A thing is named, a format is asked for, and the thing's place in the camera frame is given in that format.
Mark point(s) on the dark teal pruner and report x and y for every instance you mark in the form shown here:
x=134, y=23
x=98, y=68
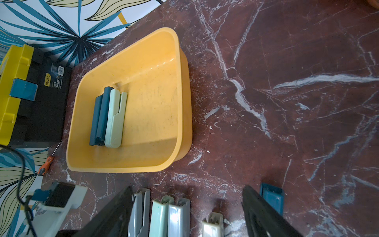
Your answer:
x=273, y=196
x=94, y=141
x=103, y=117

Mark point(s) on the yellow black toolbox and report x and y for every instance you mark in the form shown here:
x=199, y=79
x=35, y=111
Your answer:
x=34, y=91

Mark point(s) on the grey pruner right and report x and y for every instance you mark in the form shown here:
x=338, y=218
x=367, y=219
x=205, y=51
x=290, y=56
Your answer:
x=179, y=218

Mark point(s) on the beige pruner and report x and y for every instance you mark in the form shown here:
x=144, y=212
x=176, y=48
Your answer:
x=213, y=226

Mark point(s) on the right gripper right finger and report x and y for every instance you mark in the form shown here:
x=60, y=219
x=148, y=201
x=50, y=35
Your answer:
x=262, y=220

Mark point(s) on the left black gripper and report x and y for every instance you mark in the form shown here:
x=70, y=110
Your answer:
x=59, y=197

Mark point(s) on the yellow plastic storage tray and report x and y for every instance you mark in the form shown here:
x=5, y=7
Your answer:
x=157, y=129

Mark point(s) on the light green pruner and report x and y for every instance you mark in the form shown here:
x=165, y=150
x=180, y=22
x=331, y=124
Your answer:
x=116, y=115
x=159, y=217

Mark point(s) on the grey pruner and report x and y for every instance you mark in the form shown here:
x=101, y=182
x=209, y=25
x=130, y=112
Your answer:
x=179, y=218
x=139, y=220

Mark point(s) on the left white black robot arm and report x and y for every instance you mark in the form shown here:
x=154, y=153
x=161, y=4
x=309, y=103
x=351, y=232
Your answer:
x=45, y=224

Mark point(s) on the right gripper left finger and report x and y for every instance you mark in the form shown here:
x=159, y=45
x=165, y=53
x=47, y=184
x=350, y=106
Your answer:
x=113, y=219

